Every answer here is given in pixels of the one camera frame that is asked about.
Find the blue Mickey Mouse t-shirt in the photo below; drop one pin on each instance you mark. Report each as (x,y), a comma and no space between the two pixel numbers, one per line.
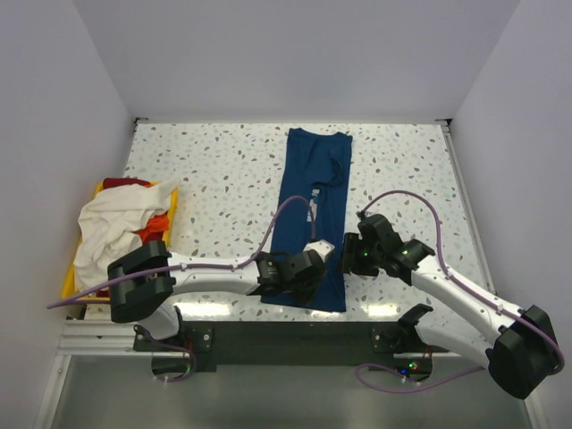
(317,168)

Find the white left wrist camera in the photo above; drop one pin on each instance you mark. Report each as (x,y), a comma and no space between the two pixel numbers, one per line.
(323,248)

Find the white t-shirt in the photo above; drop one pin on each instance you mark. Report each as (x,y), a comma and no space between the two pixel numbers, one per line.
(116,223)

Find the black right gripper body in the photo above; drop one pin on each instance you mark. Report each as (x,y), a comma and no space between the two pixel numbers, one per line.
(372,257)

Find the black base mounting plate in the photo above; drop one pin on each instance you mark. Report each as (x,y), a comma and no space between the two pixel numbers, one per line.
(417,366)

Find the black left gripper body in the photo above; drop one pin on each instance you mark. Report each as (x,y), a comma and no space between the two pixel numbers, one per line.
(305,291)

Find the aluminium frame rail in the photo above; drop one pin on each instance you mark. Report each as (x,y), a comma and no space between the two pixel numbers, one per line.
(89,339)

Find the orange t-shirt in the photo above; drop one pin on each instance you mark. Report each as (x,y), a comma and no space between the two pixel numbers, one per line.
(155,229)

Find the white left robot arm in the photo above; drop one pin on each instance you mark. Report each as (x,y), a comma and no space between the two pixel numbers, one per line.
(142,281)

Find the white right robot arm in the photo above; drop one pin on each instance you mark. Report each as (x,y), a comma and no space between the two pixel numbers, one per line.
(517,346)

